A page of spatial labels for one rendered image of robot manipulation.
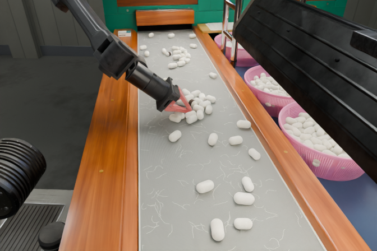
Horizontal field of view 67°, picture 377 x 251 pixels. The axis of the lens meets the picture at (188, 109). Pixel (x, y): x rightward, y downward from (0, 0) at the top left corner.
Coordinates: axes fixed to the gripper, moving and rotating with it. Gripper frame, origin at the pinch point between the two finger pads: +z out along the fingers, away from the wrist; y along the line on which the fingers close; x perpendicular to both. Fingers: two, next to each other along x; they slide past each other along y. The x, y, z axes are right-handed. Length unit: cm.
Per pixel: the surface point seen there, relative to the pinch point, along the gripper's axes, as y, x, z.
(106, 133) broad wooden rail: -9.3, 13.9, -16.6
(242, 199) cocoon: -33.3, -3.3, 4.0
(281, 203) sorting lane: -33.7, -7.1, 11.1
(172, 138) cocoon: -12.3, 4.0, -4.1
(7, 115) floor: 138, 137, -42
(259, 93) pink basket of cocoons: 7.2, -15.4, 18.1
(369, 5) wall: 204, -133, 173
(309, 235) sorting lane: -41.0, -8.1, 12.3
